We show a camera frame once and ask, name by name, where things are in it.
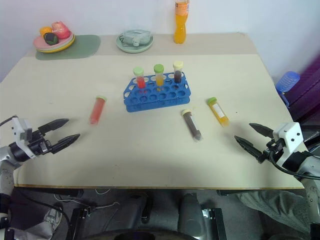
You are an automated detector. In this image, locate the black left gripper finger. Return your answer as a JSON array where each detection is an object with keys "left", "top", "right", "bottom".
[
  {"left": 37, "top": 118, "right": 70, "bottom": 135},
  {"left": 50, "top": 133, "right": 81, "bottom": 154}
]

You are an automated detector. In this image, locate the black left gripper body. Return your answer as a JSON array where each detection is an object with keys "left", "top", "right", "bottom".
[{"left": 26, "top": 128, "right": 60, "bottom": 157}]

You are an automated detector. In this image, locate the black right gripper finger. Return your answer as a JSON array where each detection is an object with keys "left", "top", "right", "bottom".
[
  {"left": 248, "top": 122, "right": 274, "bottom": 138},
  {"left": 233, "top": 135, "right": 266, "bottom": 165}
]

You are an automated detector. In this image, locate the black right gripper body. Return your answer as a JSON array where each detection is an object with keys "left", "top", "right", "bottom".
[{"left": 261, "top": 138, "right": 285, "bottom": 163}]

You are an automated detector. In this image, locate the red liquid tube pale cap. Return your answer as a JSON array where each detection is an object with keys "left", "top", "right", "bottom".
[{"left": 89, "top": 94, "right": 108, "bottom": 126}]

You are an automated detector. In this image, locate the yellow liquid tube green cap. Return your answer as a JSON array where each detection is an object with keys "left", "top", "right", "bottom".
[{"left": 206, "top": 96, "right": 230, "bottom": 127}]

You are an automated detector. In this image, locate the dark liquid tube brown cap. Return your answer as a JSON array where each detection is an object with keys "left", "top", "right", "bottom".
[{"left": 180, "top": 108, "right": 203, "bottom": 143}]

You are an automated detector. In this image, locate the red liquid tube green cap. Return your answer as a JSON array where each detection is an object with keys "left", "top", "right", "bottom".
[{"left": 132, "top": 66, "right": 147, "bottom": 89}]

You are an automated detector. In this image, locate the blue test tube rack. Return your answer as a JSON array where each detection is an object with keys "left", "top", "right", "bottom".
[{"left": 122, "top": 71, "right": 192, "bottom": 114}]

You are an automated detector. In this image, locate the dark liquid tube cream cap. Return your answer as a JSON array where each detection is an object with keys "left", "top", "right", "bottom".
[{"left": 172, "top": 60, "right": 185, "bottom": 84}]

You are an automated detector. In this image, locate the orange liquid tube green cap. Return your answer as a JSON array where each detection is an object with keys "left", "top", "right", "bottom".
[{"left": 153, "top": 63, "right": 166, "bottom": 87}]

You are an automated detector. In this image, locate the blue water jug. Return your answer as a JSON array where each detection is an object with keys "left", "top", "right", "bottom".
[{"left": 275, "top": 70, "right": 301, "bottom": 96}]

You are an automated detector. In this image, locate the grey trouser leg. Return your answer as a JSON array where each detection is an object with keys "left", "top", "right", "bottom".
[{"left": 235, "top": 189, "right": 314, "bottom": 236}]

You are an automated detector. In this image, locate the purple box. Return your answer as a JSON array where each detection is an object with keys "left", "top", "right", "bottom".
[{"left": 286, "top": 55, "right": 320, "bottom": 121}]

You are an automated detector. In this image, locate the grey sneaker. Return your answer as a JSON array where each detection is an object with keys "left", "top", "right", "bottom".
[{"left": 43, "top": 208, "right": 64, "bottom": 233}]

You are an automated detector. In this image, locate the yellow plate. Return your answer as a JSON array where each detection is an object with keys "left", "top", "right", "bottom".
[{"left": 35, "top": 34, "right": 76, "bottom": 54}]

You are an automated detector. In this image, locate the green placemat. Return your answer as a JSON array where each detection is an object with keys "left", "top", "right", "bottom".
[{"left": 34, "top": 34, "right": 102, "bottom": 61}]

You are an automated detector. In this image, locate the pink plate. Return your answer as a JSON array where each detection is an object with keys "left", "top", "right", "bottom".
[{"left": 32, "top": 32, "right": 75, "bottom": 51}]

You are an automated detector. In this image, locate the dark green toy fruit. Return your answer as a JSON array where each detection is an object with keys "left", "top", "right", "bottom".
[{"left": 43, "top": 32, "right": 59, "bottom": 46}]

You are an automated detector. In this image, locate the grey rounded shape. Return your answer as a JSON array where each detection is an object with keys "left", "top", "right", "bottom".
[{"left": 176, "top": 192, "right": 209, "bottom": 240}]

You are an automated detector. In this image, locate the orange toy fruit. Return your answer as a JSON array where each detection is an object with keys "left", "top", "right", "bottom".
[{"left": 39, "top": 26, "right": 53, "bottom": 39}]

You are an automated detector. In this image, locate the pink toy fruit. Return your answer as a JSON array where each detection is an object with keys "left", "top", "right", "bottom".
[{"left": 51, "top": 21, "right": 70, "bottom": 40}]

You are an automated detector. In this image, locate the pale green plate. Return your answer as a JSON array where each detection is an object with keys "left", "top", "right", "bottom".
[{"left": 115, "top": 32, "right": 155, "bottom": 54}]

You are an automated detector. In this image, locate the dark rounded shape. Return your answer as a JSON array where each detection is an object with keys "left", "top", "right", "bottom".
[{"left": 79, "top": 228, "right": 199, "bottom": 240}]

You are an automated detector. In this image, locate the folded pale green pouch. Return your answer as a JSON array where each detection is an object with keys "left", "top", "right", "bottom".
[{"left": 118, "top": 28, "right": 153, "bottom": 47}]

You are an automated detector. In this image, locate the orange soda bottle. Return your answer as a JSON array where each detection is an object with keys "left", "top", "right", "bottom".
[{"left": 173, "top": 0, "right": 190, "bottom": 46}]

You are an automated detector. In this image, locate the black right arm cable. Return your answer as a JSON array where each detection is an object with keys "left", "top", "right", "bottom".
[{"left": 268, "top": 149, "right": 320, "bottom": 181}]

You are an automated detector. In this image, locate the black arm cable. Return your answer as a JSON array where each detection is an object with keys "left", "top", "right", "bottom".
[
  {"left": 268, "top": 149, "right": 320, "bottom": 181},
  {"left": 0, "top": 115, "right": 18, "bottom": 127}
]

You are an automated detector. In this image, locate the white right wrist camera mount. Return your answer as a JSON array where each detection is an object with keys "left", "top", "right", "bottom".
[{"left": 272, "top": 121, "right": 310, "bottom": 167}]

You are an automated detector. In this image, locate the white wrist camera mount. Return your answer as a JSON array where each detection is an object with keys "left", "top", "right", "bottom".
[
  {"left": 272, "top": 121, "right": 310, "bottom": 167},
  {"left": 10, "top": 116, "right": 34, "bottom": 149}
]

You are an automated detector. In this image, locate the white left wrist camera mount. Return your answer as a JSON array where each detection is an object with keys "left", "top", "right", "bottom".
[{"left": 10, "top": 116, "right": 34, "bottom": 149}]

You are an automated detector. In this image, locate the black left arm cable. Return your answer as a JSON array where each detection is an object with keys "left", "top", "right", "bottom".
[{"left": 0, "top": 115, "right": 18, "bottom": 127}]

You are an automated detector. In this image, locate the white floor cable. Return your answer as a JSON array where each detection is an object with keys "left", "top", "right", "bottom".
[{"left": 53, "top": 187, "right": 121, "bottom": 209}]

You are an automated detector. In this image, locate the black metal bracket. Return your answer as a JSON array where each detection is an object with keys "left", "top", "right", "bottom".
[
  {"left": 200, "top": 206, "right": 227, "bottom": 240},
  {"left": 70, "top": 205, "right": 98, "bottom": 240}
]

